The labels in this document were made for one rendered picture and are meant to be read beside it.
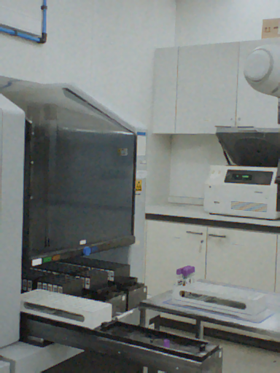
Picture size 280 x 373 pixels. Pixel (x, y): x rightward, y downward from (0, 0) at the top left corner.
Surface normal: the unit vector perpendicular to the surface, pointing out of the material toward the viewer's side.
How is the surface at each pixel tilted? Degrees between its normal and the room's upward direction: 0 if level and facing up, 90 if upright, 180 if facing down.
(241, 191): 90
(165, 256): 90
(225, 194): 90
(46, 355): 90
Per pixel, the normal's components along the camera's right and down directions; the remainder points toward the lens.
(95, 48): 0.85, 0.06
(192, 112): -0.52, 0.03
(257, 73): -0.73, -0.08
